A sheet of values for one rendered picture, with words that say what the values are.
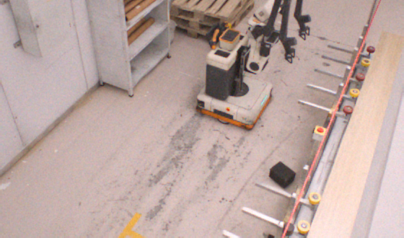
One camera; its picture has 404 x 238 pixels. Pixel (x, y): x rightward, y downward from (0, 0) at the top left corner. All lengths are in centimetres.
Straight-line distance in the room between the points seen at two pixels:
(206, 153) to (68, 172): 135
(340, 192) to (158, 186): 176
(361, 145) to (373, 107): 48
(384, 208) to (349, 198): 204
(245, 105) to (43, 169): 210
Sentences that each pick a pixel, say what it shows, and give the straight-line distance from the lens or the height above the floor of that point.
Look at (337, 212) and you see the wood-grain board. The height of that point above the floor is 90.
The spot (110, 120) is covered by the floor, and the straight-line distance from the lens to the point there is 484.
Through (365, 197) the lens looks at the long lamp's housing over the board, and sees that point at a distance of 126.
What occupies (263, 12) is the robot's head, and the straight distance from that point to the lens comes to 402.
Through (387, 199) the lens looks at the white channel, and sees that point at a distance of 114.
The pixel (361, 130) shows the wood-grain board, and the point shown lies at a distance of 365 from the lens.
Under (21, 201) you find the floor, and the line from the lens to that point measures 433.
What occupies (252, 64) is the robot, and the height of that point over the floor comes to 74.
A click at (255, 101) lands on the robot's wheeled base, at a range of 462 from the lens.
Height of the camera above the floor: 331
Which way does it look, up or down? 41 degrees down
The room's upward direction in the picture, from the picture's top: 2 degrees clockwise
